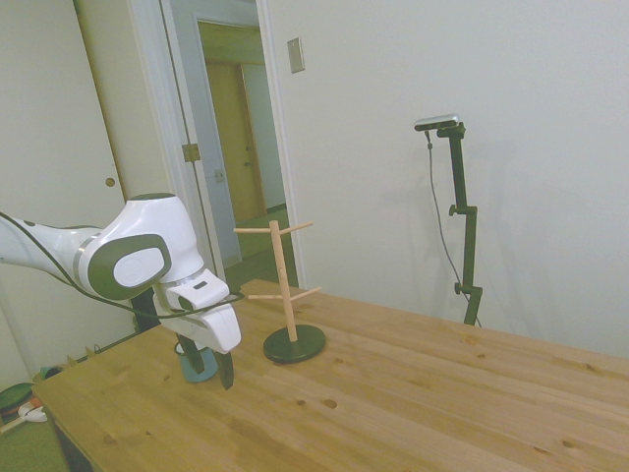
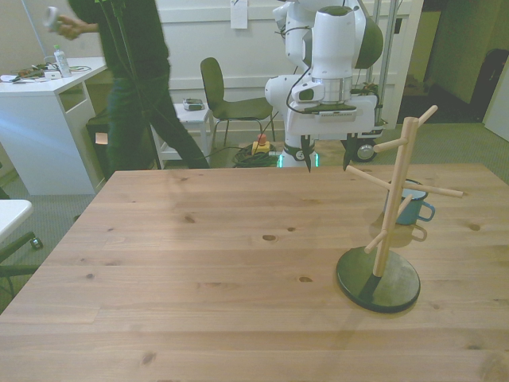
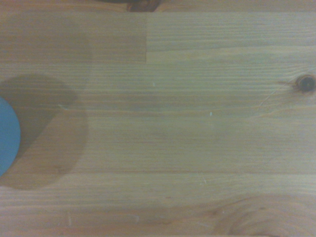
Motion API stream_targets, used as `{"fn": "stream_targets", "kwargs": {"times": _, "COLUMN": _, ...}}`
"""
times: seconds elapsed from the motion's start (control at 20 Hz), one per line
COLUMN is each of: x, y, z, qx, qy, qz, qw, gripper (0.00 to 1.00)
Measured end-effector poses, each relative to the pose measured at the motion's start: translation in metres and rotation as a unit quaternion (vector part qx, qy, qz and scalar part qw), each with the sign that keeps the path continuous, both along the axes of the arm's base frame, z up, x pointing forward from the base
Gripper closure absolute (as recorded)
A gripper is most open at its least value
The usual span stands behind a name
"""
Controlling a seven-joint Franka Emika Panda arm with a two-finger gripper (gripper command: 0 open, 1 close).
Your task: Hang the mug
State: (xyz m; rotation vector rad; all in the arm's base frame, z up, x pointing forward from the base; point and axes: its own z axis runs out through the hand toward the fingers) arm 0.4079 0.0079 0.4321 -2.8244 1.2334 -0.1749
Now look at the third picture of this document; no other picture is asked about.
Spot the blue enamel mug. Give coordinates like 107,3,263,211
0,96,21,177

